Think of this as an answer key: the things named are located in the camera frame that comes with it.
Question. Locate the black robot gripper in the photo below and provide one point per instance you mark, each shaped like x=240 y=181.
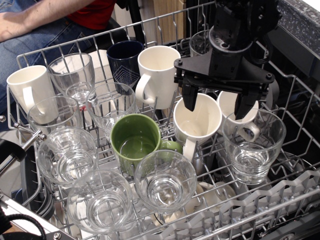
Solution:
x=224 y=67

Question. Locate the green ceramic mug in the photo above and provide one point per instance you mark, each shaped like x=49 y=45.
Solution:
x=135 y=136

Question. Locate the person forearm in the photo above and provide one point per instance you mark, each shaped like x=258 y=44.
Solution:
x=15 y=24

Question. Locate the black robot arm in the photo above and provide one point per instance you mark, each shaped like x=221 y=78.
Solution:
x=258 y=16

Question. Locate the tall white mug back centre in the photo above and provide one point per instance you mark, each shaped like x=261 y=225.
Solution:
x=156 y=86

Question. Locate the dark blue mug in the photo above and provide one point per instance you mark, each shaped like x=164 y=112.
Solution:
x=123 y=62

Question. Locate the white mug far left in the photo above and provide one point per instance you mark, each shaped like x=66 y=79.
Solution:
x=30 y=85

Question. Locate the small white cup right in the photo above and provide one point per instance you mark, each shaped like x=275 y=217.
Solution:
x=226 y=105

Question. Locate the clear glass tumbler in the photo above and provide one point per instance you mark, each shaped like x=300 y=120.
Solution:
x=253 y=145
x=165 y=181
x=199 y=43
x=100 y=202
x=67 y=154

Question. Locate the clear glass tumbler back right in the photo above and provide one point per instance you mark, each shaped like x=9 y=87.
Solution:
x=199 y=43

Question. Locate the clear glass tumbler front centre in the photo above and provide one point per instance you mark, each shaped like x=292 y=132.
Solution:
x=165 y=181

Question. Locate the clear stemmed glass centre left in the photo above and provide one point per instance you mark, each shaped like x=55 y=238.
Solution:
x=109 y=102

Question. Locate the speckled dark countertop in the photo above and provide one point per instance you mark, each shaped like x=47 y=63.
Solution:
x=302 y=21

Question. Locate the grey plastic tine holder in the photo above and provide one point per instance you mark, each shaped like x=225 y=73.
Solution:
x=237 y=217

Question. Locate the tall clear glass back left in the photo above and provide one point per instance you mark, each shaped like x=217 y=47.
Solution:
x=73 y=75

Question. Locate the clear glass tumbler front left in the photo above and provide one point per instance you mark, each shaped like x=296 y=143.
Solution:
x=100 y=202

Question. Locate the clear glass left rim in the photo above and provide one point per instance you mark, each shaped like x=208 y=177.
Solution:
x=54 y=112

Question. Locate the grey wire dishwasher rack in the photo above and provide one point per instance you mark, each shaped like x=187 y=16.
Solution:
x=297 y=71

